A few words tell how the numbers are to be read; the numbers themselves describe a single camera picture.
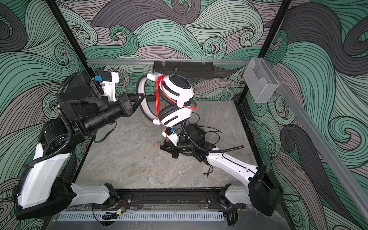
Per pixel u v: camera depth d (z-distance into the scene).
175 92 0.34
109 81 0.40
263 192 0.39
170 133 0.63
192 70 0.95
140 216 0.70
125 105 0.40
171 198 0.76
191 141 0.56
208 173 0.81
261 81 0.73
